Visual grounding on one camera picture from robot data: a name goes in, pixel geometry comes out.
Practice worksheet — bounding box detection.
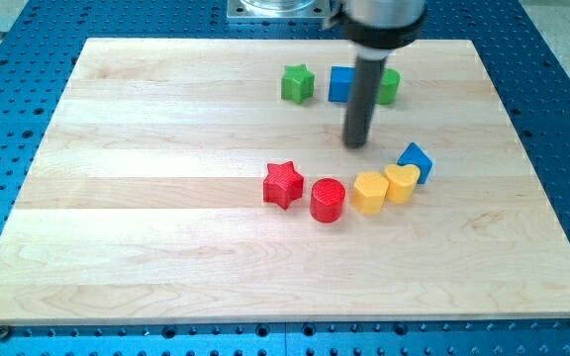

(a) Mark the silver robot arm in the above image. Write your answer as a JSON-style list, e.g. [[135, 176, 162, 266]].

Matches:
[[323, 0, 428, 61]]

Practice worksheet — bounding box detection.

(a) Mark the red star block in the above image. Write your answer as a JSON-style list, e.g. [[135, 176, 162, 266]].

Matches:
[[262, 161, 304, 210]]

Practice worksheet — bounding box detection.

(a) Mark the green star block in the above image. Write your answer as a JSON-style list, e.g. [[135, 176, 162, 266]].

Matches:
[[281, 64, 315, 104]]

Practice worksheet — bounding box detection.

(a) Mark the red cylinder block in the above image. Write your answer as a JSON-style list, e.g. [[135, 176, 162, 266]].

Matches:
[[310, 178, 345, 223]]

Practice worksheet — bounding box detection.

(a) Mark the yellow hexagon block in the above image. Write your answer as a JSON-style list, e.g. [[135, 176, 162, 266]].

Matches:
[[350, 171, 389, 215]]

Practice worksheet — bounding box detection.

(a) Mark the light wooden board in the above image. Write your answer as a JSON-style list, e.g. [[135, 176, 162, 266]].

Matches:
[[0, 38, 570, 325]]

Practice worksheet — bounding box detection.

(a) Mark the yellow heart block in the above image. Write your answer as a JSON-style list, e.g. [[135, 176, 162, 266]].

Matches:
[[384, 164, 421, 205]]

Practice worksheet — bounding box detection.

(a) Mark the blue cube block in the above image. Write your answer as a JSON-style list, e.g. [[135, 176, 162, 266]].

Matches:
[[328, 66, 354, 103]]

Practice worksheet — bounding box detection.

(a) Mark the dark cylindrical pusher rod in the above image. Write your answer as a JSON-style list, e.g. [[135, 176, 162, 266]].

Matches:
[[341, 55, 386, 149]]

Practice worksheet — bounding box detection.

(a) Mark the blue pentagon block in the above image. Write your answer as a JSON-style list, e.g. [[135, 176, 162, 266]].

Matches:
[[397, 142, 433, 185]]

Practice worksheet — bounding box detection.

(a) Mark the green cylinder block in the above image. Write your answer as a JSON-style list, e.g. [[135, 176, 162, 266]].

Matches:
[[376, 68, 401, 105]]

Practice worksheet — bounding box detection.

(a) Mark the blue perforated table plate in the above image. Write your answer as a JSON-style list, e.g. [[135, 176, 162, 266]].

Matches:
[[0, 1, 570, 355]]

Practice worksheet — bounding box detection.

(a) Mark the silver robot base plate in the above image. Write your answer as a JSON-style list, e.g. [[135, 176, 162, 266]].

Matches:
[[227, 0, 331, 19]]

